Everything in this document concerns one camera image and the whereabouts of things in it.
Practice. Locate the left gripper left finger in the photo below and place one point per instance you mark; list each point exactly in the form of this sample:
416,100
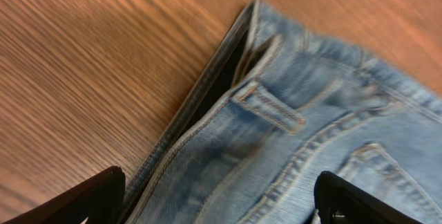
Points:
97,200

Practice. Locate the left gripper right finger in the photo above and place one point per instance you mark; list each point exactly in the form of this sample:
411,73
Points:
340,202

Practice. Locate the blue denim jeans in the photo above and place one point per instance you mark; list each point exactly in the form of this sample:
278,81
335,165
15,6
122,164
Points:
277,105

